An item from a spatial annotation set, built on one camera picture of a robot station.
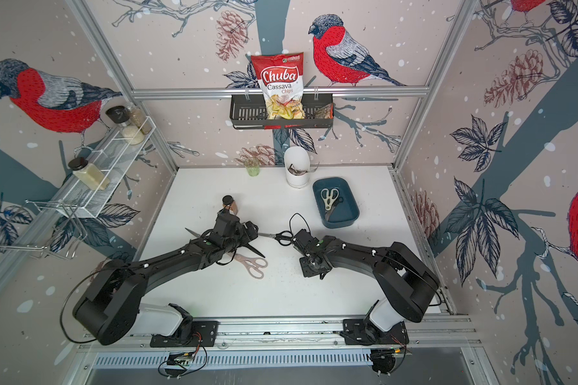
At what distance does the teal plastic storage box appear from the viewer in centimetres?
99

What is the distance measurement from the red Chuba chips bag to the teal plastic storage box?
353 mm

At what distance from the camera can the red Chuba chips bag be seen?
81 centimetres

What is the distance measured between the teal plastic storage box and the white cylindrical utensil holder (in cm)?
7

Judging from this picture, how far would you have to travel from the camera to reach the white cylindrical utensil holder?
1067mm
